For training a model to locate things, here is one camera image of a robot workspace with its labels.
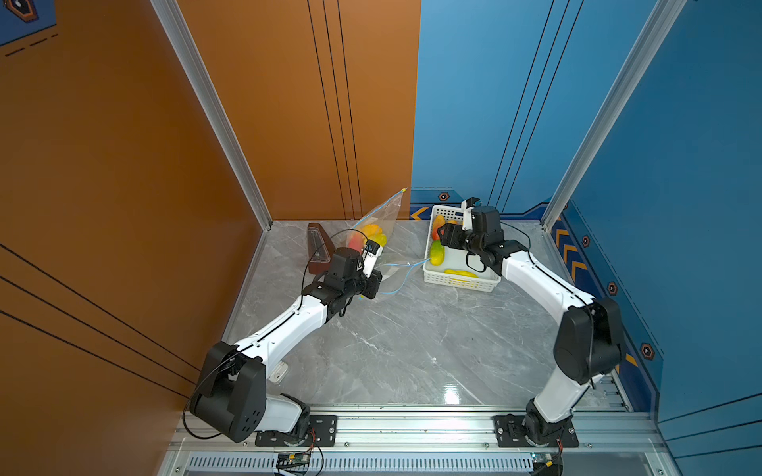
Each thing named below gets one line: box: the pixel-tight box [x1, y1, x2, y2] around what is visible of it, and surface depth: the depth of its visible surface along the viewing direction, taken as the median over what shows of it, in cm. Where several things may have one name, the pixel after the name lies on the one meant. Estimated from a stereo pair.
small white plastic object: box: [268, 361, 289, 385], surface depth 84 cm
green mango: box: [429, 238, 446, 267], surface depth 107 cm
